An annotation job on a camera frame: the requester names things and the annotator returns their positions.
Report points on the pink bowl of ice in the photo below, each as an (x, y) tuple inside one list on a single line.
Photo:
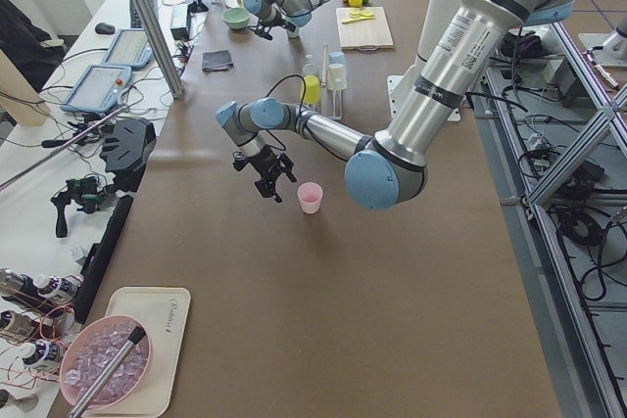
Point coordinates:
[(93, 350)]

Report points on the clear small cup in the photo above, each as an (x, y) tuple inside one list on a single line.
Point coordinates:
[(309, 68)]

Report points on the cream plastic tray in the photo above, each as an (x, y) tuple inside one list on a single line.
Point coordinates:
[(162, 311)]

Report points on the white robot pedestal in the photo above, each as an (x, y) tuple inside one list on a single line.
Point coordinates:
[(438, 17)]

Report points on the mint green bowl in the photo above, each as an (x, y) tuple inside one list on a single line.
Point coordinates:
[(236, 18)]

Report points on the light blue plastic cup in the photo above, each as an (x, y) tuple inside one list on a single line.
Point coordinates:
[(337, 57)]

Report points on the grey folded cloth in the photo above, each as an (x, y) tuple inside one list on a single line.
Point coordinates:
[(216, 60)]

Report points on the yellow plastic knife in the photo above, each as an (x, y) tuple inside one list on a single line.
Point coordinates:
[(355, 20)]

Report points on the yellow plastic cup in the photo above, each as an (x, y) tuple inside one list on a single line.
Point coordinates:
[(311, 89)]

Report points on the blue teach pendant near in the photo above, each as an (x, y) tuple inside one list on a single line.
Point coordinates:
[(98, 89)]

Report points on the black power box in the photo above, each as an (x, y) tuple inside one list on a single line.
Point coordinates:
[(180, 22)]

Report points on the white cup holder rack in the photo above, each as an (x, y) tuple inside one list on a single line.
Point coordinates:
[(331, 102)]

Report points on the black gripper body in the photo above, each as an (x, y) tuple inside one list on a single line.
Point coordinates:
[(265, 160), (272, 23)]

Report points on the aluminium frame post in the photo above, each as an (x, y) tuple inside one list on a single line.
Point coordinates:
[(159, 46)]

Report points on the mint green plastic cup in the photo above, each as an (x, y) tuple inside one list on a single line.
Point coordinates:
[(293, 34)]

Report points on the lemon slices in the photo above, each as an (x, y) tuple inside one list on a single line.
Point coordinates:
[(360, 14)]

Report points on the pink plastic cup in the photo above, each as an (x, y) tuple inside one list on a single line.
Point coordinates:
[(310, 195)]

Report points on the blue teach pendant far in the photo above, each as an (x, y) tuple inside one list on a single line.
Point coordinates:
[(129, 48)]

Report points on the wooden cutting board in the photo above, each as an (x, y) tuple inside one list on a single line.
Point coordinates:
[(367, 35)]

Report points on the blue teach pendant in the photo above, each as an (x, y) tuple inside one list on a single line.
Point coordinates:
[(129, 48), (98, 89)]

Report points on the white plastic cup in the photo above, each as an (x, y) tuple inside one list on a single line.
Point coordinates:
[(337, 77)]

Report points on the black computer mouse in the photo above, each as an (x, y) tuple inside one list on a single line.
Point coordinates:
[(105, 28)]

